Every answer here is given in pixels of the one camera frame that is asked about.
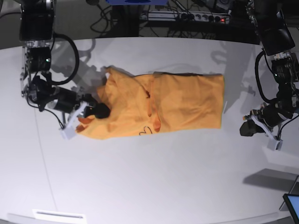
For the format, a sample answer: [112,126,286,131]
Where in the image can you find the grey tablet stand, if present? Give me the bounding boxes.
[279,176,299,215]

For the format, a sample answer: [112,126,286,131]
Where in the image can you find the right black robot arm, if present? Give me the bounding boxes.
[19,0,110,140]

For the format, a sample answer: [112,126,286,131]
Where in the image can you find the tablet with blue screen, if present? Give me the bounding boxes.
[283,194,299,224]

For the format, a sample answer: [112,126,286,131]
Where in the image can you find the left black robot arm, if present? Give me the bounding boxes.
[240,0,299,151]

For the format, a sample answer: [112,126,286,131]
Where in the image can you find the black tangled cables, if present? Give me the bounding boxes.
[89,4,113,38]

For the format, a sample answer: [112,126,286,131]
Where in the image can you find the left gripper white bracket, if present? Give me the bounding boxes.
[240,103,292,151]

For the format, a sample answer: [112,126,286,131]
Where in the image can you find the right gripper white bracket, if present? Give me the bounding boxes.
[46,86,112,140]

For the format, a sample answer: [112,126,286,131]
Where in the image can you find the white flat label strip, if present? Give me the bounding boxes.
[32,209,85,218]

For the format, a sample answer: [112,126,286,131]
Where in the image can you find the black table frame post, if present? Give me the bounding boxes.
[110,5,141,37]

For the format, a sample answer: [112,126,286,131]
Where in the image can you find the white power strip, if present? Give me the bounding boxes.
[140,10,231,24]

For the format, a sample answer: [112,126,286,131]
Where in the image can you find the orange T-shirt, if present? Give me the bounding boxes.
[76,67,225,140]

